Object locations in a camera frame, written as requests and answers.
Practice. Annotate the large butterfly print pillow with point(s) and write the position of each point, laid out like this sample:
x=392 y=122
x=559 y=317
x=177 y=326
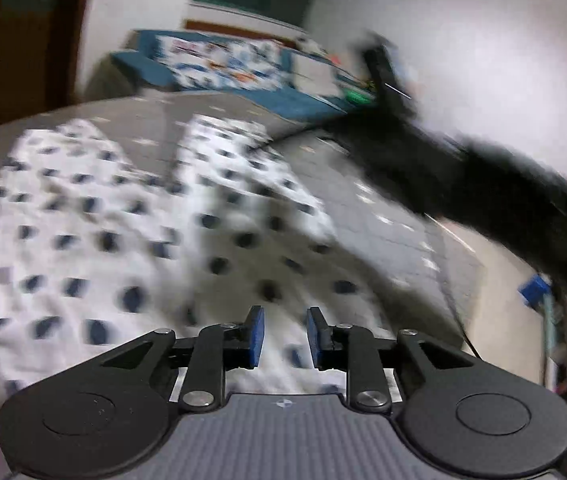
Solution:
x=193 y=62

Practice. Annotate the white polka dot pants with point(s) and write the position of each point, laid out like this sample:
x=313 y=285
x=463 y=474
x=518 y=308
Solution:
x=163 y=240

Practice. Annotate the small butterfly print pillow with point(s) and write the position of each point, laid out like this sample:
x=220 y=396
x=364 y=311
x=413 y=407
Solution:
x=256 y=67

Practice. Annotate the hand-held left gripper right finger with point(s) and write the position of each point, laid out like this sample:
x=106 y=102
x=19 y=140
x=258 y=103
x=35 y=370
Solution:
x=316 y=337

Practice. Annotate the beige cushion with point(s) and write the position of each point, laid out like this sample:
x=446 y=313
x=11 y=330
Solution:
x=313 y=74

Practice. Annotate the brown wooden door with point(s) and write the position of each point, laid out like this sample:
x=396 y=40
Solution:
x=18 y=45

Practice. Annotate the grey star quilted table cover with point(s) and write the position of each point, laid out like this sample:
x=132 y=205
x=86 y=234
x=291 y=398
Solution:
x=393 y=240

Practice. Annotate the blue sofa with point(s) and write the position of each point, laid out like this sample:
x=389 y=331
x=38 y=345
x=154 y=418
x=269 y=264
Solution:
x=303 y=102

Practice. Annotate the person's right forearm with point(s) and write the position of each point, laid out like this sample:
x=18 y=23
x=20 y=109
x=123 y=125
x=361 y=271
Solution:
x=538 y=220

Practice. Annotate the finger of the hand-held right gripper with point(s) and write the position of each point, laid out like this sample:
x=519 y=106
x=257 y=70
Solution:
x=386 y=75

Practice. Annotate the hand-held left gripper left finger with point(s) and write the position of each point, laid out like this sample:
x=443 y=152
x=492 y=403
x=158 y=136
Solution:
x=255 y=336

